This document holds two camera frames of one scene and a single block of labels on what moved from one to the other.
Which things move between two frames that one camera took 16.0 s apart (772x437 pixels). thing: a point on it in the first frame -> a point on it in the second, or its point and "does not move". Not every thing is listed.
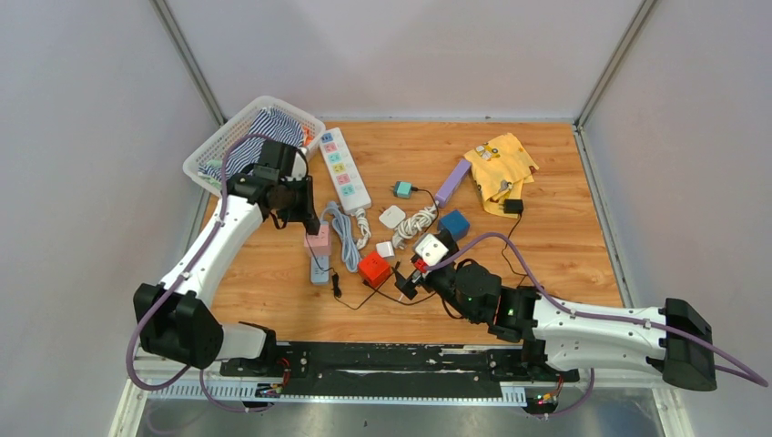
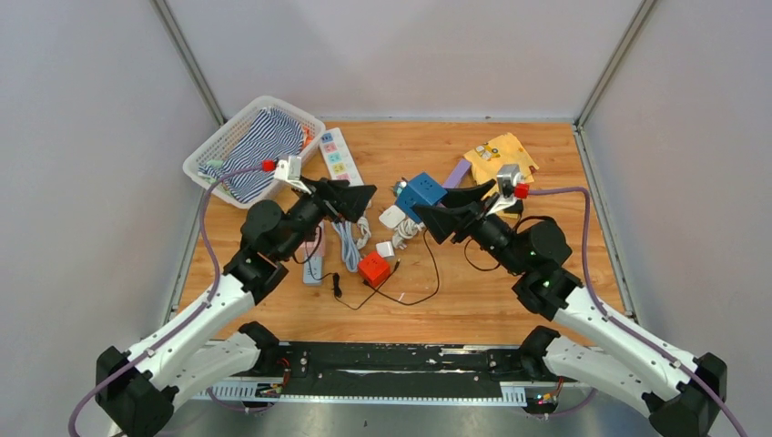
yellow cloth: x=500 y=167 does not move
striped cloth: x=269 y=123 does not move
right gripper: x=406 y=285 -> x=464 y=219
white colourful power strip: x=343 y=170 does not move
